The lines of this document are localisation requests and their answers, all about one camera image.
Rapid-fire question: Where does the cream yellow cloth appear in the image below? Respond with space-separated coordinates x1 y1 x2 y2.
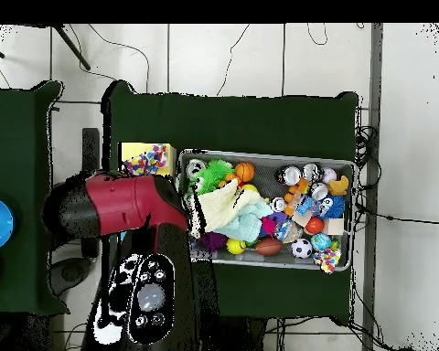
189 178 266 239

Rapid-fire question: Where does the silver mesh bin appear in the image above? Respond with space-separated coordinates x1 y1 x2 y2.
177 148 356 272

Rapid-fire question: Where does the wooden three-hole box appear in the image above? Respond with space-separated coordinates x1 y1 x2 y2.
116 142 177 178

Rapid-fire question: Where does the green spiky puffer toy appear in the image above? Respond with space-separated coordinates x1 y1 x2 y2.
187 159 236 196

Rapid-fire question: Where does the orange toy basketball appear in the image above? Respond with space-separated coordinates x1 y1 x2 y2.
234 161 256 183

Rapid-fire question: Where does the light blue cloth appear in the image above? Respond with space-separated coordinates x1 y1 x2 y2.
215 200 273 243

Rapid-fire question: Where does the yellow smiley ball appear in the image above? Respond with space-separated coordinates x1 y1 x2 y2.
225 238 247 256

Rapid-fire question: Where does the brown toy football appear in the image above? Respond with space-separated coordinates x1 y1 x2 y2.
253 238 284 257

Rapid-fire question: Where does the black white soccer ball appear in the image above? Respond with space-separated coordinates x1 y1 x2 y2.
290 238 313 260

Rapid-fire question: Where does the blue globe ball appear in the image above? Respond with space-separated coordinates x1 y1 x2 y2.
310 232 333 252

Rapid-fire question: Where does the large blue spiky puffer toy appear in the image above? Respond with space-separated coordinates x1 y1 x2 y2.
316 195 348 220

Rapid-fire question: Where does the knotted polka dot cloth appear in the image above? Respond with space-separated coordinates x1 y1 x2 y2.
312 247 342 274

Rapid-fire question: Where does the black standing panel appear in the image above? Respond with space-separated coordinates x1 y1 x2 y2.
80 127 101 259

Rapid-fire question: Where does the grey round floor stand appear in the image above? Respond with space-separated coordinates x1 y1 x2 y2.
50 257 92 295

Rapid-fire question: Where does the long black tripod leg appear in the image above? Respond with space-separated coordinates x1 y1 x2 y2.
52 24 92 71

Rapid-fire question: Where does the dark green side tablecloth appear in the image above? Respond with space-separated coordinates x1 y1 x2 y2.
0 80 71 316

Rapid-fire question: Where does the thin black floor cable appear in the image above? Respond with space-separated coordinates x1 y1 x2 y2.
69 24 151 92
215 24 251 97

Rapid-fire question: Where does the black cable bundle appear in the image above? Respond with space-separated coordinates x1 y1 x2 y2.
353 125 382 191

